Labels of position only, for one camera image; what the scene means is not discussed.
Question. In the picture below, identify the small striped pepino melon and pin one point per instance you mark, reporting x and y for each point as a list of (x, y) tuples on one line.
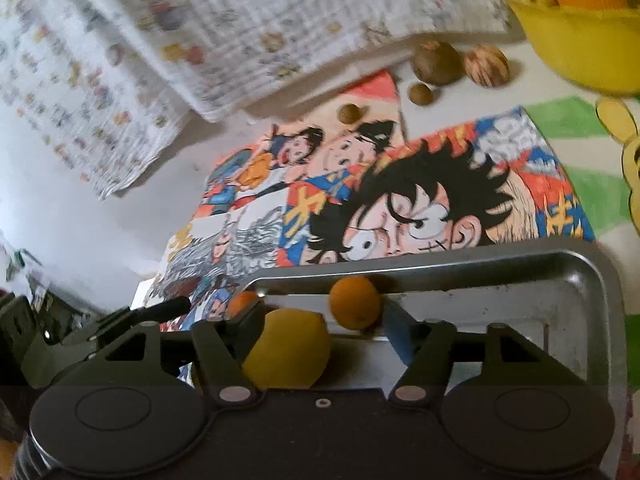
[(486, 66)]

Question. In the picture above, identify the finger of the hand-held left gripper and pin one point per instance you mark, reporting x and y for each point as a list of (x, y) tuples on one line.
[(165, 307)]

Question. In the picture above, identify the yellow bear drawing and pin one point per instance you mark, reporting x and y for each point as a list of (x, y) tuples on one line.
[(590, 160)]

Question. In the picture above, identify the black haired boy face drawing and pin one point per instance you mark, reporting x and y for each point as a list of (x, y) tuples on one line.
[(450, 200)]

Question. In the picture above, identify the white printed blanket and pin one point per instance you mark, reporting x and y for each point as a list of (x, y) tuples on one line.
[(250, 10)]

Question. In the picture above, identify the cartoon kids drawing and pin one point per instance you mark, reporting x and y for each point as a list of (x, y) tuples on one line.
[(297, 147)]

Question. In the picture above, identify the yellow plastic bowl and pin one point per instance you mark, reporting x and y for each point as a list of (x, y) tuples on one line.
[(575, 45)]

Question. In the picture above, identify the large brown kiwi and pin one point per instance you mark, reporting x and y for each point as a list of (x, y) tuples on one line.
[(437, 62)]

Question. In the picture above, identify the small brown kiwi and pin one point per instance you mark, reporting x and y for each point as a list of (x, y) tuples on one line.
[(349, 113), (421, 93)]

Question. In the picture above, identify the grey metal tray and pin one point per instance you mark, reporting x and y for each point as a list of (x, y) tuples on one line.
[(525, 305)]

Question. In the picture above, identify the yellow lemon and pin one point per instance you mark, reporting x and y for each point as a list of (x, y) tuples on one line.
[(287, 350)]

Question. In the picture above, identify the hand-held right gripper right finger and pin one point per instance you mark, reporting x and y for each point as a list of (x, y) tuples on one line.
[(400, 332)]

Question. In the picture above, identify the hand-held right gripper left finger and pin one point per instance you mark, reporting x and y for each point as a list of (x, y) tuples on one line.
[(215, 355)]

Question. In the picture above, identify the small orange tangerine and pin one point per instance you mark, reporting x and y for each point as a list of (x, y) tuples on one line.
[(242, 302), (355, 302)]

